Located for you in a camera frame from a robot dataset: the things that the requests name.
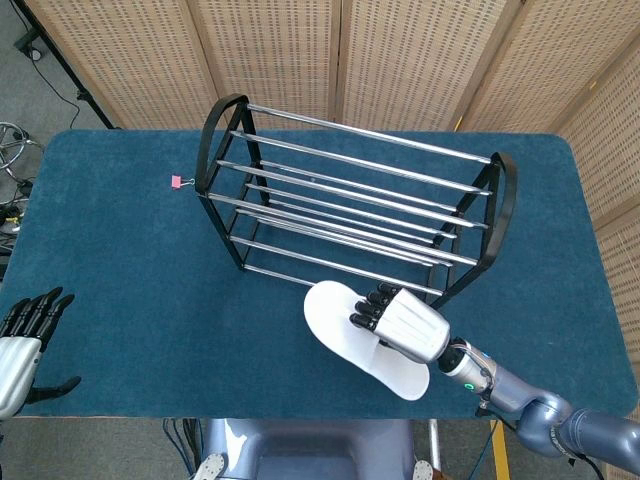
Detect white slipper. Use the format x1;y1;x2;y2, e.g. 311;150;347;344
303;280;431;402

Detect black shoe rack chrome bars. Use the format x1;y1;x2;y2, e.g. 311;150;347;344
194;93;519;311

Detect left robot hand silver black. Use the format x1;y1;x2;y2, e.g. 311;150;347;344
0;286;83;420

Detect black cable bundle under table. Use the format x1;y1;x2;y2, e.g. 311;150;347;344
162;418;204;480

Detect blue-grey robot torso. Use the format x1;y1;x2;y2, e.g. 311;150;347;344
203;418;417;480

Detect chrome chair base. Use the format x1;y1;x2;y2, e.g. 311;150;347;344
0;121;45;182

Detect black stand leg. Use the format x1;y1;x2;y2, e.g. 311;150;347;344
9;0;122;131

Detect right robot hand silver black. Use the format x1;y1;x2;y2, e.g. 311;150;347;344
348;282;452;365

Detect woven wicker folding screen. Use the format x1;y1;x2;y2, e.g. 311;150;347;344
23;0;640;480

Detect blue carpet table mat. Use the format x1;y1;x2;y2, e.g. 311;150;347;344
0;129;640;420

